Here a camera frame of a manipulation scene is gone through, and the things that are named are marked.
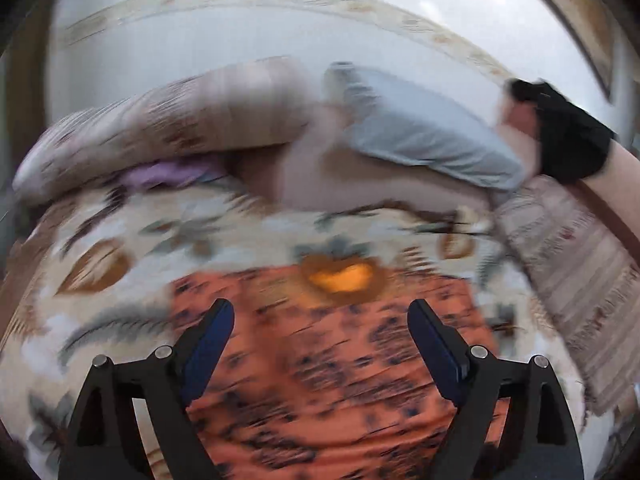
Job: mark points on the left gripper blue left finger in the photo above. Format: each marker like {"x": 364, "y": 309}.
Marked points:
{"x": 104, "y": 440}

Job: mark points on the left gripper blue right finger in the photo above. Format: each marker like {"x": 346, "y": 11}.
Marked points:
{"x": 538, "y": 439}

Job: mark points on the orange black floral blouse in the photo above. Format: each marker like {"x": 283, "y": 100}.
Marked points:
{"x": 320, "y": 378}

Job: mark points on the striped beige folded quilt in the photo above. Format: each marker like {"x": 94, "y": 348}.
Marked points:
{"x": 585, "y": 279}

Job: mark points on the cream leaf pattern blanket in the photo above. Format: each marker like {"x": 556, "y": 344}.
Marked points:
{"x": 95, "y": 277}

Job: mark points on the purple cloth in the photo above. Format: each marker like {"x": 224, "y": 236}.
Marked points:
{"x": 173, "y": 173}

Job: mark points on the black garment on headboard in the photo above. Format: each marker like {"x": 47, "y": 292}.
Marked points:
{"x": 572, "y": 145}

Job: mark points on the brown bed sheet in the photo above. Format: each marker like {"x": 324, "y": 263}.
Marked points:
{"x": 319, "y": 172}

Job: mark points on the grey pillow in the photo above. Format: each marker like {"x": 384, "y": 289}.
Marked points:
{"x": 398, "y": 121}

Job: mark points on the striped beige rolled quilt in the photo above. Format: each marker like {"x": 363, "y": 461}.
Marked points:
{"x": 247, "y": 105}

